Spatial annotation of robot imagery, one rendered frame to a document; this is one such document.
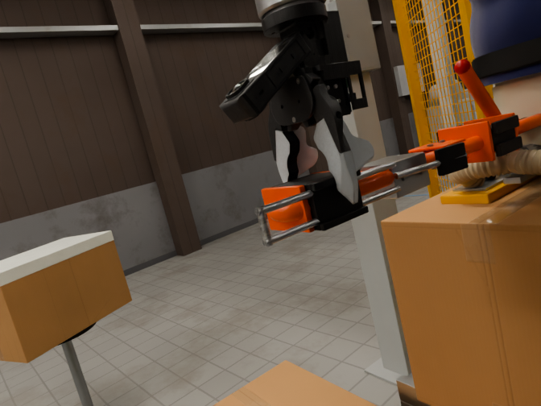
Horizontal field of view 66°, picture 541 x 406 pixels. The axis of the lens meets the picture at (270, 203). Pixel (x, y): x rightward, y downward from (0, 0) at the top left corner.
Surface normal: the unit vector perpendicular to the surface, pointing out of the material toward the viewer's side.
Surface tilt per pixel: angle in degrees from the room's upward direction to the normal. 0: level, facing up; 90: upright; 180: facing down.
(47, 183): 90
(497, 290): 90
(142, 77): 90
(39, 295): 90
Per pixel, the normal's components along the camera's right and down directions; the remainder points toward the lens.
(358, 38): 0.56, -0.01
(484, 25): -0.97, 0.07
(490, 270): -0.79, 0.28
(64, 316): 0.86, -0.14
